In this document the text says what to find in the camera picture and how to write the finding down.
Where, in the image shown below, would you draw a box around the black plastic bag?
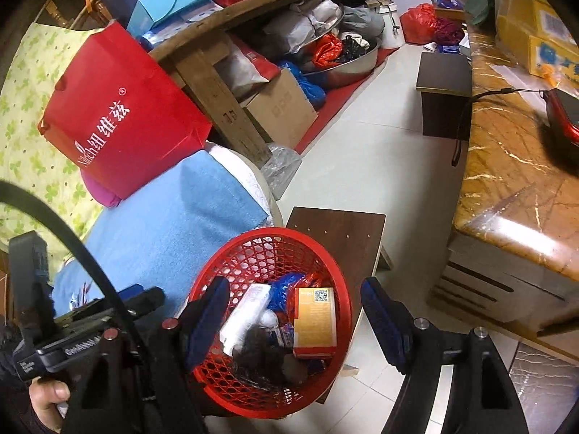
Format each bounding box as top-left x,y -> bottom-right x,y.
232,325 -> 327,391

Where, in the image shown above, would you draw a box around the white medicine box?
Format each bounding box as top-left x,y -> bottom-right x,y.
219,283 -> 271,357

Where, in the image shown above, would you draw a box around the orange red medicine box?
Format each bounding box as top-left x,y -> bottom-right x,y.
292,287 -> 337,358

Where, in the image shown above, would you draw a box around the person's left hand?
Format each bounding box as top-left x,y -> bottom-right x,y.
29,377 -> 71,433

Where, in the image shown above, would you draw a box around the marble top desk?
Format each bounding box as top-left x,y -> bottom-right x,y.
427,21 -> 579,367

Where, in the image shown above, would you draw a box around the blue bed blanket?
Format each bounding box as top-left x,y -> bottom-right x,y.
51,149 -> 270,322

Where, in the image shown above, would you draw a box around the red plastic mesh basket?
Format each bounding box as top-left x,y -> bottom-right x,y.
189,227 -> 352,419

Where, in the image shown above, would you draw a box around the magenta pillow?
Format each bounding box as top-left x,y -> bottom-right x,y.
80,170 -> 122,208

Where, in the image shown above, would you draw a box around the brown wooden stool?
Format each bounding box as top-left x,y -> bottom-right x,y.
284,205 -> 394,406

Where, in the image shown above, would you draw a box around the red Nilrich paper bag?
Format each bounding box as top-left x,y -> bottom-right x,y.
37,22 -> 212,199

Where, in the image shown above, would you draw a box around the green clover pattern quilt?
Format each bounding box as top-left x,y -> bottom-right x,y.
0,21 -> 105,281

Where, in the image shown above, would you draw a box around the red black device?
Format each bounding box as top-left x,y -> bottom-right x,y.
544,88 -> 579,147

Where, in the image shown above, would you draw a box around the cardboard box under shelf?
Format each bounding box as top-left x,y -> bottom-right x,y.
240,69 -> 318,149

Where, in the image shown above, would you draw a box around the small dark stool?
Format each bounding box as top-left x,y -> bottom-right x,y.
416,52 -> 472,141

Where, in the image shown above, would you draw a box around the wooden shelf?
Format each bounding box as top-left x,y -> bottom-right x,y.
148,0 -> 391,170

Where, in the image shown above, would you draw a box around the light blue box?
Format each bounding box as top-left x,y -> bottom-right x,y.
127,0 -> 206,37

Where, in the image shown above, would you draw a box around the yellow carton boxes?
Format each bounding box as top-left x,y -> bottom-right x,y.
496,0 -> 578,84

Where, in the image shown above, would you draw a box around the steel basin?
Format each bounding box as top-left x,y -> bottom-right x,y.
304,37 -> 382,90

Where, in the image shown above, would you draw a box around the red plastic bag on floor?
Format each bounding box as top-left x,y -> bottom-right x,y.
400,3 -> 437,45

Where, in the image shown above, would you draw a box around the black cable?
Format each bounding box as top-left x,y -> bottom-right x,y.
0,180 -> 150,363

